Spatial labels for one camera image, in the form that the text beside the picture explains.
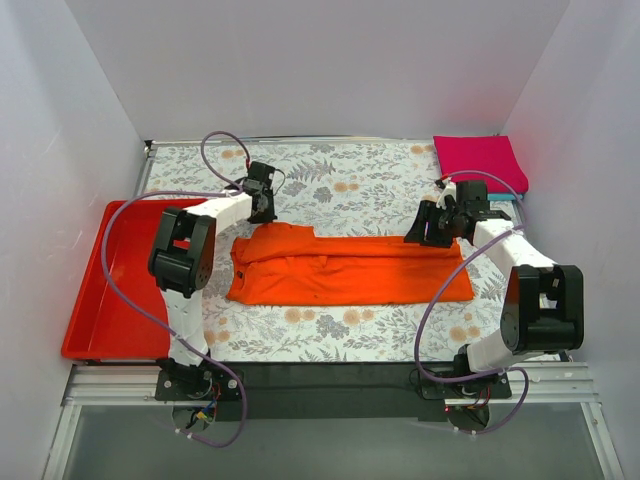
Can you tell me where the orange t shirt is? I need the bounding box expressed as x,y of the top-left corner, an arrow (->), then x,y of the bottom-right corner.
227,222 -> 474,306

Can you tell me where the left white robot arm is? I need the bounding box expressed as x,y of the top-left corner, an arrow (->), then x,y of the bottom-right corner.
148,162 -> 279,400

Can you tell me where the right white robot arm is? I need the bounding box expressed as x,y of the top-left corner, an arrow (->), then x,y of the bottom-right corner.
404,175 -> 584,398

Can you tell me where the folded teal t shirt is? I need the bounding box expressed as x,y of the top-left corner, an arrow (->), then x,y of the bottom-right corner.
488,193 -> 523,202

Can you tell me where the floral patterned table mat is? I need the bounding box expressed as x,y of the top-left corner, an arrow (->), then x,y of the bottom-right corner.
145,140 -> 506,362

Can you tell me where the folded magenta t shirt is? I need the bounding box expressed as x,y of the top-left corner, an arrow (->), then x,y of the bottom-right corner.
433,135 -> 529,195

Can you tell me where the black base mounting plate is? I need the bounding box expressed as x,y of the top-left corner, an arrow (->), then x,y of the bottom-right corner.
155,360 -> 511,422

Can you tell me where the red plastic bin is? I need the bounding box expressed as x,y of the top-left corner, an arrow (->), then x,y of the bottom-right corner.
61,199 -> 198,360

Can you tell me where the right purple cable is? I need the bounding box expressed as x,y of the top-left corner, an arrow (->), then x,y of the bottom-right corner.
413,169 -> 531,436

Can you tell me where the purple cable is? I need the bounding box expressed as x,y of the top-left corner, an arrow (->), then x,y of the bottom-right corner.
101,130 -> 251,449
413,169 -> 531,436

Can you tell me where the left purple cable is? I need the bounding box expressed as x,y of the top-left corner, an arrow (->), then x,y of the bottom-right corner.
101,130 -> 251,449

